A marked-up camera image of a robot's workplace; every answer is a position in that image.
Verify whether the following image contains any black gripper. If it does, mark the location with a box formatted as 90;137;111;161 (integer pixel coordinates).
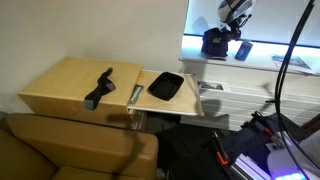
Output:
220;14;251;41

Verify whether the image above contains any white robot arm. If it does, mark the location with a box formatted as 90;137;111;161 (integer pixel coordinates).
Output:
217;0;258;40

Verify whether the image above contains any navy blue cap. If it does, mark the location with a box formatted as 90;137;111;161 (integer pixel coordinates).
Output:
201;28;229;57

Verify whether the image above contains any colourful magazine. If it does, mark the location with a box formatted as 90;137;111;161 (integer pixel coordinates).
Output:
271;55;315;74

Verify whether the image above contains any wooden pull-out shelf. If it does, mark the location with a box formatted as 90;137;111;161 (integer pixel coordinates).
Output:
127;69;206;118

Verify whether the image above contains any black plastic tray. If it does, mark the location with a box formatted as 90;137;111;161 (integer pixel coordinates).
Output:
148;72;184;101

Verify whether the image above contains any small dark booklet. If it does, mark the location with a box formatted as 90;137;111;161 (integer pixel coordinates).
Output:
129;85;144;104

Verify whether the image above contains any orange black clamp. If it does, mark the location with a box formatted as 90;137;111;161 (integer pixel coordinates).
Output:
212;131;229;165

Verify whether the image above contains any dark grey sock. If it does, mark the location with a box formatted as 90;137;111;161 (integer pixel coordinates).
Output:
84;67;116;110

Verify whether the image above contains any wooden cabinet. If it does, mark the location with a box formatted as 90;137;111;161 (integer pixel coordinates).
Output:
18;58;142;128

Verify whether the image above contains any tan leather couch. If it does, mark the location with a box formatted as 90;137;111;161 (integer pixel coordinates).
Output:
0;114;158;180

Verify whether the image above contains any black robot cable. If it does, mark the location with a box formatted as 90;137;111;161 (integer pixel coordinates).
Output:
273;0;320;171

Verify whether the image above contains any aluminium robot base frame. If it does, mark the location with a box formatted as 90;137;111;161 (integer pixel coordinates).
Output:
229;130;299;180

